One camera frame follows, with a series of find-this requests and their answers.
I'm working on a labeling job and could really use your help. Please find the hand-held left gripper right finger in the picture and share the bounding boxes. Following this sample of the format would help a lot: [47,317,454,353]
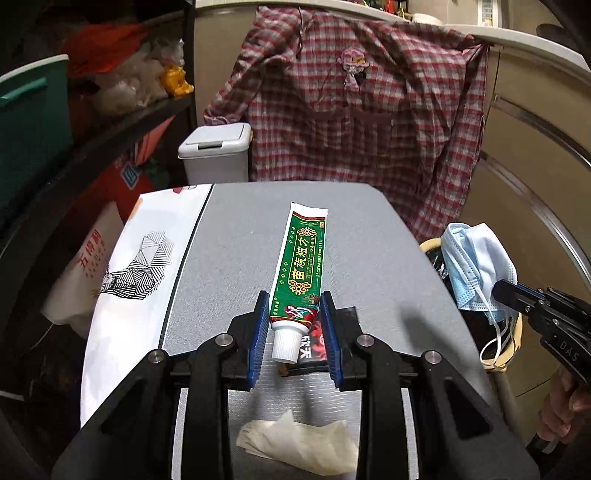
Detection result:
[321,290,541,480]

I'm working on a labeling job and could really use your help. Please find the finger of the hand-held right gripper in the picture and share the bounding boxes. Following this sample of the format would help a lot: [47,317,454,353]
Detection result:
[491,279,591,330]

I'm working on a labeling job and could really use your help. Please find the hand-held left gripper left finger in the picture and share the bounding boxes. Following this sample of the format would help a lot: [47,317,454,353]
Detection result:
[50,290,271,480]

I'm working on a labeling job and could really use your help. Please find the black red printed packet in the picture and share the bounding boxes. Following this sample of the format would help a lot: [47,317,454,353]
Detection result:
[295,318,331,367]

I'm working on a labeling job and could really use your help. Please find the yellow plastic basin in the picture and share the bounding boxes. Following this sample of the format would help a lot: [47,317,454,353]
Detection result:
[419,237,525,372]

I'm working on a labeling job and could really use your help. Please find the blue face mask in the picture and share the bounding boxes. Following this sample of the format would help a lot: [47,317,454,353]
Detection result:
[440,222,519,370]

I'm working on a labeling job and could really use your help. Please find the green toothpaste tube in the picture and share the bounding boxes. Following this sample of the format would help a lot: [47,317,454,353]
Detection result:
[270,202,328,361]

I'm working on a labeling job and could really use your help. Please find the white lidded trash can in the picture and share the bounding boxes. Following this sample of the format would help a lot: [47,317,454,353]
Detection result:
[178,122,254,184]

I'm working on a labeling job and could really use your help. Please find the person's right hand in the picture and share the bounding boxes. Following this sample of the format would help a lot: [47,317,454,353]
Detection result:
[538,367,591,446]

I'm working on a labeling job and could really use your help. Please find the white paper tissue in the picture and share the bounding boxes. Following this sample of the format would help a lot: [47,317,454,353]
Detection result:
[236,410,360,476]

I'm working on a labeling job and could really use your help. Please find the white printed cloth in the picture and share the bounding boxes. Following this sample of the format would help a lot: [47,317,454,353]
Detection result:
[79,184,214,428]

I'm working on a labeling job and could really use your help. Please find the white sack red print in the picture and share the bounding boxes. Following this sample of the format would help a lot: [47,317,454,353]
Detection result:
[41,200,139,337]

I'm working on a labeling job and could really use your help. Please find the red printed bag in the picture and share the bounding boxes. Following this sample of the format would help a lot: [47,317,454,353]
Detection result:
[88,115,185,222]

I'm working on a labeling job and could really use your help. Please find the red plaid shirt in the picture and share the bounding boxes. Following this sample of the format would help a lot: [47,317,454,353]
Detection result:
[203,4,489,245]

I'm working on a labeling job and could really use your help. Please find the black shelf rack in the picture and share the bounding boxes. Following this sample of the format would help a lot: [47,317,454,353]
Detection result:
[0,0,197,324]

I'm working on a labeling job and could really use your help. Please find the black frying pan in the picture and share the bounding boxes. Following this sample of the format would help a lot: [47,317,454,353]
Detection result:
[536,23,591,47]

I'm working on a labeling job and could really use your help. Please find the yellow packet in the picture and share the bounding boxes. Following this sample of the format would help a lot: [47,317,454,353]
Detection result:
[159,65,195,97]

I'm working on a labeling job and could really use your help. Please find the white plastic bags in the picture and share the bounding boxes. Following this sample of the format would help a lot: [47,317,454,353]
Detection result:
[88,39,185,116]

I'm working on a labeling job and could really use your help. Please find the teal storage box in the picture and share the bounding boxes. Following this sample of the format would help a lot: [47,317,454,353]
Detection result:
[0,54,75,222]

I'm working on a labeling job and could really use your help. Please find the orange plastic bag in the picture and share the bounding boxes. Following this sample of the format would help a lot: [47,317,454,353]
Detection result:
[62,24,148,77]

